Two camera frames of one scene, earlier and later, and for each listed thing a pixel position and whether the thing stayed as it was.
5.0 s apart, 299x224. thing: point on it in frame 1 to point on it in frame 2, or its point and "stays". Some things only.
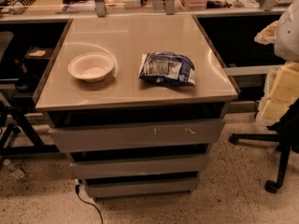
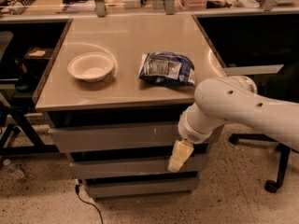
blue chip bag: x=167 y=68 stays
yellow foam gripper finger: x=281 y=91 to x=180 y=153
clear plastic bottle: x=14 y=169 stays
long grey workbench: x=59 y=4 stays
